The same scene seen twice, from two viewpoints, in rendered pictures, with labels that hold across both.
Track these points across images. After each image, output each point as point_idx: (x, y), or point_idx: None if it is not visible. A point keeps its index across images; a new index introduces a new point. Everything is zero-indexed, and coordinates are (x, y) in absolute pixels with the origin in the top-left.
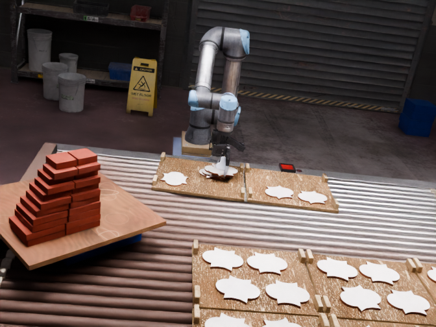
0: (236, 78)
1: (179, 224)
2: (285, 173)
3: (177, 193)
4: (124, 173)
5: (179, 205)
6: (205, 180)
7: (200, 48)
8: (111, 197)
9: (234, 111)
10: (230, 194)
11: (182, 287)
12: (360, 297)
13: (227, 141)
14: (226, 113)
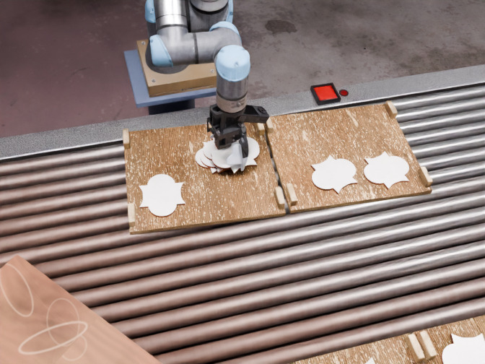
0: None
1: (201, 316)
2: (328, 114)
3: (175, 229)
4: (73, 199)
5: (187, 261)
6: (211, 178)
7: None
8: (78, 348)
9: (247, 76)
10: (260, 206)
11: None
12: None
13: (239, 120)
14: (234, 87)
